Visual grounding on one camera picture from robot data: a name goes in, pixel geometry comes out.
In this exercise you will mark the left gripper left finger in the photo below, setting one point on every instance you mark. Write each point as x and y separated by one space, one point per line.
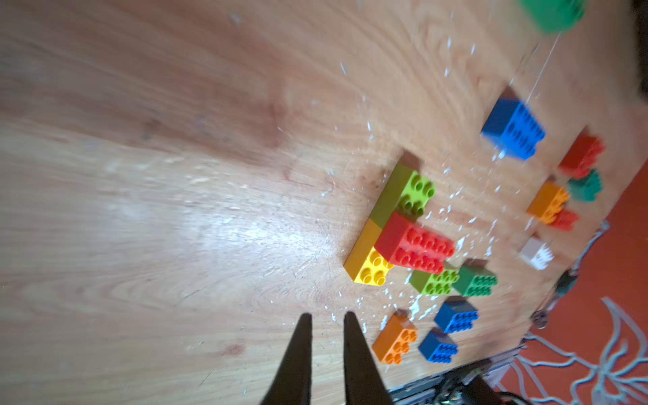
293 381

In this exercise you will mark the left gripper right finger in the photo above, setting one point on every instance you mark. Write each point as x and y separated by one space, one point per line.
362 381

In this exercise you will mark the yellow lego brick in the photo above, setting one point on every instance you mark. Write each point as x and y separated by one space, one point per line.
365 265

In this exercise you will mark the lime green lego brick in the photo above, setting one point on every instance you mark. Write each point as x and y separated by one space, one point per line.
406 192

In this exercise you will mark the blue lego brick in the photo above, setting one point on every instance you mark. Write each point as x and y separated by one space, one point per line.
512 127
438 348
456 316

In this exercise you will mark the orange lego brick front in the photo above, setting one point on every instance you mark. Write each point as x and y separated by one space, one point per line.
395 340

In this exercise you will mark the orange lego brick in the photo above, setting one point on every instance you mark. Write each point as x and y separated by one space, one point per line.
395 340
549 202

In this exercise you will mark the blue lego brick front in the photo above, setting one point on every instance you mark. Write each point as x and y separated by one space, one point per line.
438 348

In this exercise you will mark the lime lego brick centre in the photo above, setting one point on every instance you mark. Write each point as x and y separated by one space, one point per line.
434 284

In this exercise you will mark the green lego brick centre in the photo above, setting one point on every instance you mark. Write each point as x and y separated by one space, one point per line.
475 281

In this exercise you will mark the white lego brick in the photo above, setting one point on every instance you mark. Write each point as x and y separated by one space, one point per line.
537 254

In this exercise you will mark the orange lego brick right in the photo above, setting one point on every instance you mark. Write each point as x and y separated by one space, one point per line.
549 202

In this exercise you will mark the dark green lego brick right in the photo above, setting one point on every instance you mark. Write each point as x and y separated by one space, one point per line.
587 188

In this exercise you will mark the dark green lego brick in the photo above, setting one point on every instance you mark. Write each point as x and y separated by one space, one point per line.
587 188
552 16

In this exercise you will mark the small red lego brick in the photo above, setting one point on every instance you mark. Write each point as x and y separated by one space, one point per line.
582 156

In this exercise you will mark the dark green lego brick far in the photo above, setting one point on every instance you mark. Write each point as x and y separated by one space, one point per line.
552 16

